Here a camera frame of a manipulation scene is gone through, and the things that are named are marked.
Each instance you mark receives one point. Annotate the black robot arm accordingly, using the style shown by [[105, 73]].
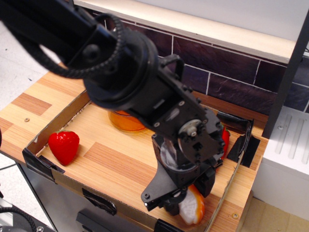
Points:
[[121, 70]]

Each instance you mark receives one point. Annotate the red toy strawberry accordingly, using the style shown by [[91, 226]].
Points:
[[64, 145]]

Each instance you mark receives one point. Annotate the white ribbed cabinet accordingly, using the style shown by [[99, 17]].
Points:
[[282, 180]]

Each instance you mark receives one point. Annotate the cardboard fence with black tape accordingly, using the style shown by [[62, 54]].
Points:
[[113, 167]]

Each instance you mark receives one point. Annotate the red toy chili pepper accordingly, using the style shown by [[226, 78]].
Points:
[[226, 139]]

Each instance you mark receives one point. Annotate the light wooden shelf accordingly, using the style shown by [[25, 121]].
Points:
[[223, 35]]

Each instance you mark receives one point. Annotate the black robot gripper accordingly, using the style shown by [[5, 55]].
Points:
[[175, 173]]

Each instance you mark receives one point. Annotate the orange transparent plastic pot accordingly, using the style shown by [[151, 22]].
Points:
[[124, 121]]

